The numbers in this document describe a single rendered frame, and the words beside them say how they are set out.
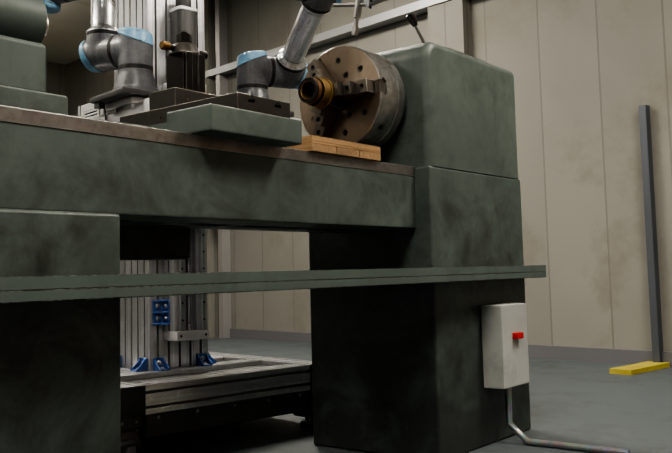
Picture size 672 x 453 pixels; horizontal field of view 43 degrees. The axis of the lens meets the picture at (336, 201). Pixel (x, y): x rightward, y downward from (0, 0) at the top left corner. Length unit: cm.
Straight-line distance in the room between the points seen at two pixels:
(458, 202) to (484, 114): 36
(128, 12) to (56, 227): 181
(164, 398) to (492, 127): 138
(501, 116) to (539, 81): 249
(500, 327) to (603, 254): 247
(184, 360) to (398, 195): 110
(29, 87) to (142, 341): 152
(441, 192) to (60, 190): 128
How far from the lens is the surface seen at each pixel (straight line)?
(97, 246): 165
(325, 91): 244
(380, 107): 246
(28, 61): 177
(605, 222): 511
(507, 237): 292
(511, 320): 276
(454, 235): 261
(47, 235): 159
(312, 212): 214
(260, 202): 200
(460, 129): 270
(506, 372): 273
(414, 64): 260
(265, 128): 195
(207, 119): 184
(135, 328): 314
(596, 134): 518
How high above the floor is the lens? 56
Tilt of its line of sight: 5 degrees up
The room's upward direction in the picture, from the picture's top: 1 degrees counter-clockwise
